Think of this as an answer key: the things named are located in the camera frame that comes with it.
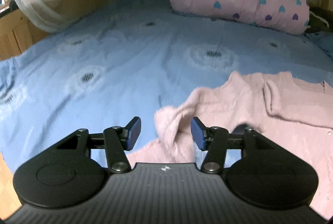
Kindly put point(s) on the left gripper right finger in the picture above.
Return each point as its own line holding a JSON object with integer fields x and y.
{"x": 200, "y": 133}

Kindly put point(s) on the black and white garment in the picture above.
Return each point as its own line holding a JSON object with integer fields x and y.
{"x": 320, "y": 20}

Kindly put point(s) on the blue dandelion pillow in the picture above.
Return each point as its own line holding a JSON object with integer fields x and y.
{"x": 324, "y": 40}

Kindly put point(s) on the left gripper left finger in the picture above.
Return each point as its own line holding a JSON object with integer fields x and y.
{"x": 130, "y": 133}

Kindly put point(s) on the pink knitted cardigan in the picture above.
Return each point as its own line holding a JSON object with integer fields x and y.
{"x": 293, "y": 113}

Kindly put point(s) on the blue dandelion bed sheet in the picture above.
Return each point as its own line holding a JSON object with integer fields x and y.
{"x": 129, "y": 59}

